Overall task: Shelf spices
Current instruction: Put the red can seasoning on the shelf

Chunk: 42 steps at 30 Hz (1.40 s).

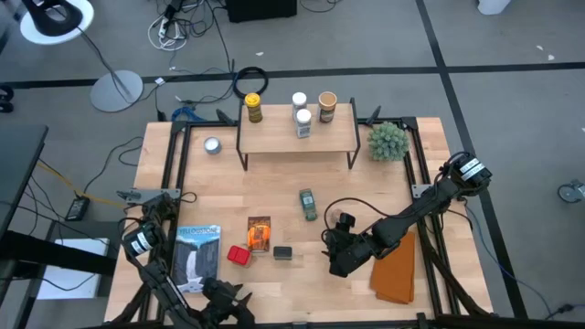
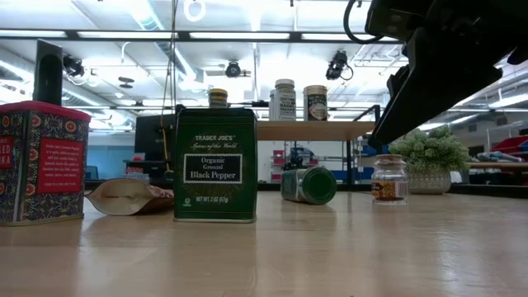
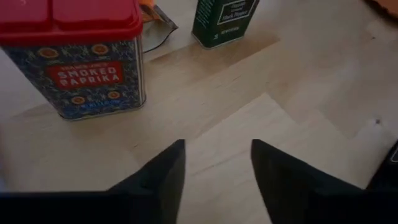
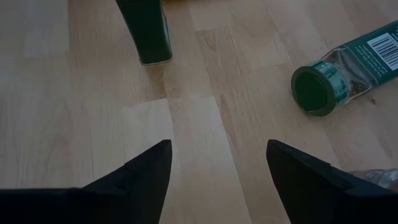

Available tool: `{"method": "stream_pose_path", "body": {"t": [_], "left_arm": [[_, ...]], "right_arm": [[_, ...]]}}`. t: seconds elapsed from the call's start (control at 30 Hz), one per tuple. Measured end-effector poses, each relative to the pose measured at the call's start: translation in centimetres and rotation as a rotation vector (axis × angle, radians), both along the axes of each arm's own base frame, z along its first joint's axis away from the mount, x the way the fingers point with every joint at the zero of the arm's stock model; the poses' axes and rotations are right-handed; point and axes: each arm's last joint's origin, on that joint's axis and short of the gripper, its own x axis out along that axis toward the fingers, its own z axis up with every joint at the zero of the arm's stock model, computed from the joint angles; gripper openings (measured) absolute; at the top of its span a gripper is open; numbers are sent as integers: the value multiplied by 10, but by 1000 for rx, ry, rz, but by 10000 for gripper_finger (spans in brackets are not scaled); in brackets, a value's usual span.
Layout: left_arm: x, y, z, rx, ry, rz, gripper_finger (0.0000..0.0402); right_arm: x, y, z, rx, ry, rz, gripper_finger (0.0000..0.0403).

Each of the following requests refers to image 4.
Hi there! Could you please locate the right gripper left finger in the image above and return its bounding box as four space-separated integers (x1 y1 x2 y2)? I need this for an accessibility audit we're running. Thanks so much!
0 139 173 224

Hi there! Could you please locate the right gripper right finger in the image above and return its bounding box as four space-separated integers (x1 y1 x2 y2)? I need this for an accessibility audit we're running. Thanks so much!
266 139 398 224

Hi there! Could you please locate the small cork stopper glass jar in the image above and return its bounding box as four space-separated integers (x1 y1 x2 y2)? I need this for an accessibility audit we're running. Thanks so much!
348 168 398 192

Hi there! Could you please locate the green lid oregano glass jar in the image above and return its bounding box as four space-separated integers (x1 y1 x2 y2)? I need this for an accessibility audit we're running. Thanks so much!
290 20 398 118

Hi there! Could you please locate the green black pepper tin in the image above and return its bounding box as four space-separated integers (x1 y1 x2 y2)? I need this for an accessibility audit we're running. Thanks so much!
115 0 174 67

